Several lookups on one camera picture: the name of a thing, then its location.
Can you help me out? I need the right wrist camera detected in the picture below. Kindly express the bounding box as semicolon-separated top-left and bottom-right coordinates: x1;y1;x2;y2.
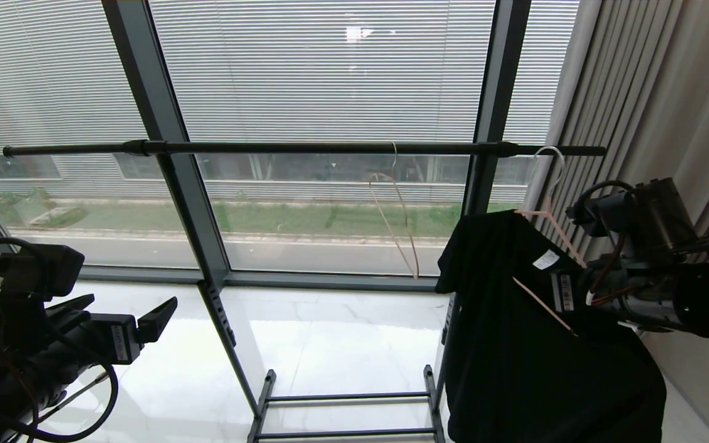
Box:
567;188;638;241

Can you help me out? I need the black short-sleeved shirt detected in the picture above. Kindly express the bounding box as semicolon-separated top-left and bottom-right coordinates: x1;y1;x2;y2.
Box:
435;209;668;443

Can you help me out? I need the beige curtain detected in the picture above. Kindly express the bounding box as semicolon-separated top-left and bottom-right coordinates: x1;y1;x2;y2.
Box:
524;0;709;336

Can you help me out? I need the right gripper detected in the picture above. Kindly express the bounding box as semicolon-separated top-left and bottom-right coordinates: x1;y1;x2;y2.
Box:
550;268;684;333

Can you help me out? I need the black clothes rack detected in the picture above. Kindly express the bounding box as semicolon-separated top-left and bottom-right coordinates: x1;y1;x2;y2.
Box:
2;140;607;443

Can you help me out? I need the pink clothes hanger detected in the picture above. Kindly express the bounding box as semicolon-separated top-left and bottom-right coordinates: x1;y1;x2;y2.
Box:
369;143;420;279
513;146;588;336

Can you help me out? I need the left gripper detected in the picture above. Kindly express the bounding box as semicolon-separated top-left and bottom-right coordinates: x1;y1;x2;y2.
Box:
0;293;178;419

